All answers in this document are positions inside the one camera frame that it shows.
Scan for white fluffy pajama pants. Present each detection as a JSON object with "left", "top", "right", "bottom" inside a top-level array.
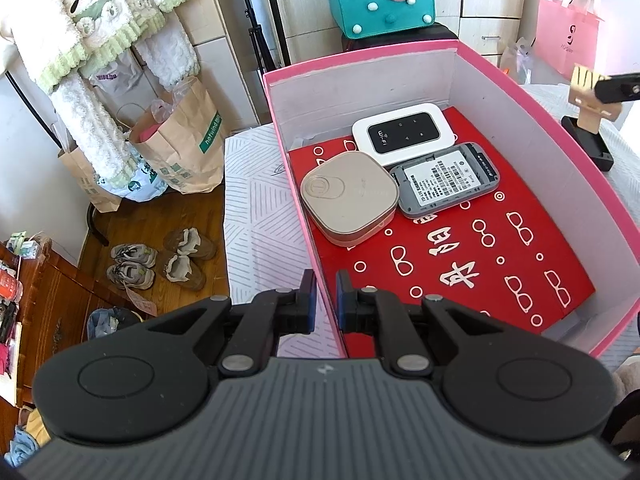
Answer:
[{"left": 50, "top": 22, "right": 201, "bottom": 188}]

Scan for small green white box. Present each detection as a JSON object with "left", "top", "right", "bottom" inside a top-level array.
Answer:
[{"left": 9, "top": 231, "right": 40, "bottom": 259}]

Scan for white fluffy pajama jacket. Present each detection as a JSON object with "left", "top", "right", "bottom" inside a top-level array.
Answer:
[{"left": 0, "top": 0, "right": 193, "bottom": 93}]

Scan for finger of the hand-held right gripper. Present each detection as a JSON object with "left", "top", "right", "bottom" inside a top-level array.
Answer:
[{"left": 594, "top": 72, "right": 640, "bottom": 121}]

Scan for brown fur-lined boot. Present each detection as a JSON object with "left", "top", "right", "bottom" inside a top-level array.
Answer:
[
  {"left": 159, "top": 252, "right": 207, "bottom": 292},
  {"left": 164, "top": 227, "right": 217, "bottom": 261}
]

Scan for pink paper bag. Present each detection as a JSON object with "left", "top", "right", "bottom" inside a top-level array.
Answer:
[{"left": 535, "top": 0, "right": 605, "bottom": 76}]

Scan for white green plastic bag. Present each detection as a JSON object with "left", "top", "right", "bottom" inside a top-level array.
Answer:
[{"left": 95, "top": 147, "right": 170, "bottom": 204}]

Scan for black coat rack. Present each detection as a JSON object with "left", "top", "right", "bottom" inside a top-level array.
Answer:
[{"left": 4, "top": 70, "right": 111, "bottom": 247}]

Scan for grey plastic bag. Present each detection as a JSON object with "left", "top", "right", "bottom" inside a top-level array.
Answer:
[{"left": 89, "top": 47, "right": 148, "bottom": 111}]

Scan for brown paper bag green stripe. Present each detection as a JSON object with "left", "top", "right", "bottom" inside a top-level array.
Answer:
[{"left": 129, "top": 76, "right": 226, "bottom": 194}]

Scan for black suitcase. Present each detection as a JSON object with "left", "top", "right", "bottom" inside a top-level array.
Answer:
[{"left": 341, "top": 22, "right": 461, "bottom": 53}]

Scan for beige square compact case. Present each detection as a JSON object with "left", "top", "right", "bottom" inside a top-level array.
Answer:
[{"left": 300, "top": 152, "right": 400, "bottom": 247}]

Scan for black charger dock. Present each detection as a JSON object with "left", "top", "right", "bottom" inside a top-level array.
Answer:
[{"left": 560, "top": 116, "right": 613, "bottom": 172}]

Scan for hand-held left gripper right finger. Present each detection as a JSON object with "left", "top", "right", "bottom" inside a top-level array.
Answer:
[{"left": 336, "top": 269, "right": 501, "bottom": 378}]

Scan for blue denim cloth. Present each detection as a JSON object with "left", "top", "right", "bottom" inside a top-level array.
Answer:
[{"left": 86, "top": 306, "right": 140, "bottom": 342}]

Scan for white pocket router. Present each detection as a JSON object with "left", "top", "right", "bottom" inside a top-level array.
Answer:
[{"left": 351, "top": 102, "right": 456, "bottom": 167}]

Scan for black tripod stand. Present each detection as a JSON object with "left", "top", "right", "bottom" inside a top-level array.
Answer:
[{"left": 232, "top": 0, "right": 293, "bottom": 73}]

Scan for pink cardboard box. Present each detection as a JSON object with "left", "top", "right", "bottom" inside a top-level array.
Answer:
[{"left": 262, "top": 40, "right": 640, "bottom": 361}]

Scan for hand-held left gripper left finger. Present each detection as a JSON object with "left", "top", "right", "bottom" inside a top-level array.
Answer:
[{"left": 145, "top": 269, "right": 318, "bottom": 378}]

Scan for clear plastic bag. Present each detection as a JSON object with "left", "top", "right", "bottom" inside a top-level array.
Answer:
[{"left": 500, "top": 37, "right": 535, "bottom": 85}]

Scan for red glasses-print cloth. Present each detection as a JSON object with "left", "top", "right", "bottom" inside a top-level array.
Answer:
[{"left": 287, "top": 105, "right": 596, "bottom": 361}]

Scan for grey sneaker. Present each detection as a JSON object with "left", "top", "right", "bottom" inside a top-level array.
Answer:
[
  {"left": 111, "top": 244, "right": 158, "bottom": 267},
  {"left": 106, "top": 260, "right": 155, "bottom": 290}
]

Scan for wooden cabinet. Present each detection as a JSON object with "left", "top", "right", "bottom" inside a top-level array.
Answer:
[{"left": 0, "top": 237, "right": 146, "bottom": 406}]

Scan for grey open-backed router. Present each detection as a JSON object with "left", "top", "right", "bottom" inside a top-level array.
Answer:
[{"left": 389, "top": 142, "right": 502, "bottom": 219}]

